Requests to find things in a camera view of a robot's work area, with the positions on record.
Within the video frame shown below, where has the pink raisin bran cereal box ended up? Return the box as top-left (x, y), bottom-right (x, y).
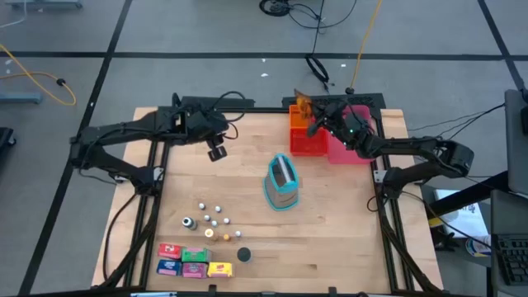
top-left (181, 262), bottom-right (209, 280)

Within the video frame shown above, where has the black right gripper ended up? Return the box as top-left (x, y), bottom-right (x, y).
top-left (306, 101), bottom-right (375, 160)

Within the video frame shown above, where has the pink plastic bin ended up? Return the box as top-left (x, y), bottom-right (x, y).
top-left (325, 104), bottom-right (375, 166)

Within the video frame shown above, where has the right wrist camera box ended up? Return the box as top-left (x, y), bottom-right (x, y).
top-left (344, 113), bottom-right (370, 134)

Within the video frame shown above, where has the red mini cereal box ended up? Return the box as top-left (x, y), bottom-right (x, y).
top-left (158, 243), bottom-right (184, 260)

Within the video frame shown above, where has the blue mini cereal box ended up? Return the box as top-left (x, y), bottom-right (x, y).
top-left (156, 259), bottom-right (183, 276)

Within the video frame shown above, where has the yellow floor cable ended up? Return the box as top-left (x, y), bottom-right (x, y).
top-left (0, 43), bottom-right (78, 107)

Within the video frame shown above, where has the coiled black floor cable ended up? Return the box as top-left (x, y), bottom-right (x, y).
top-left (258, 0), bottom-right (359, 31)

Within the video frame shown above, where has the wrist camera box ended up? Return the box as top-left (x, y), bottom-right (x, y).
top-left (344, 113), bottom-right (370, 134)
top-left (187, 110), bottom-right (212, 134)

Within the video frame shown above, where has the yellow hanging cable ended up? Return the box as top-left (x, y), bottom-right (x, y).
top-left (350, 0), bottom-right (384, 92)

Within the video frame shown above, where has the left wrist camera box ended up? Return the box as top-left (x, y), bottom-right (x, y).
top-left (187, 110), bottom-right (212, 134)

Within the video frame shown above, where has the steel box grater teal trim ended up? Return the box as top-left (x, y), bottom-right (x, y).
top-left (262, 153), bottom-right (300, 212)

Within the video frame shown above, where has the black caster base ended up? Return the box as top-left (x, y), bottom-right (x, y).
top-left (0, 126), bottom-right (17, 150)

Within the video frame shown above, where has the grey laptop lid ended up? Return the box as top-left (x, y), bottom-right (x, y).
top-left (504, 88), bottom-right (528, 195)

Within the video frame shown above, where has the green mini cereal box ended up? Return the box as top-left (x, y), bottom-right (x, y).
top-left (181, 247), bottom-right (213, 264)

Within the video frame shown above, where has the black aluminium table frame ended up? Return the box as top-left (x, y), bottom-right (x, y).
top-left (101, 94), bottom-right (443, 295)

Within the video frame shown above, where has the orange brown packet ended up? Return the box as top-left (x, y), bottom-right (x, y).
top-left (294, 88), bottom-right (315, 121)

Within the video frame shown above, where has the black keyboard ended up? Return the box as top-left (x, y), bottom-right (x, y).
top-left (493, 233), bottom-right (528, 286)

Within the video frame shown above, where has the yellow corn pops cereal box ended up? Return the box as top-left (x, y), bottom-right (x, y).
top-left (206, 262), bottom-right (234, 279)

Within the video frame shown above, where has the black cable beside table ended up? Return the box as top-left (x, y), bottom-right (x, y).
top-left (101, 192), bottom-right (140, 282)

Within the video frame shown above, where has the white paper sheet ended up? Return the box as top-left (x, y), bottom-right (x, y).
top-left (432, 188), bottom-right (490, 239)

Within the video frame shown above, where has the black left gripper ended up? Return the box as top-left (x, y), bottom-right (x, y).
top-left (203, 107), bottom-right (231, 163)

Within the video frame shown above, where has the looped black floor cable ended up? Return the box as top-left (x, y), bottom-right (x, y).
top-left (304, 0), bottom-right (331, 94)

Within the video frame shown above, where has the grey table foot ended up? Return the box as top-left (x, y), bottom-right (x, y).
top-left (4, 0), bottom-right (83, 10)
top-left (0, 91), bottom-right (44, 105)

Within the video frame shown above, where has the black vented control box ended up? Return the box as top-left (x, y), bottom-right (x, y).
top-left (180, 95), bottom-right (256, 111)

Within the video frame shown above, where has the red plastic basket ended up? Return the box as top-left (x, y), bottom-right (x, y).
top-left (288, 104), bottom-right (330, 158)

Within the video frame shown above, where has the black desk bar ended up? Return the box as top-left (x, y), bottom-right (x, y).
top-left (424, 170), bottom-right (511, 219)

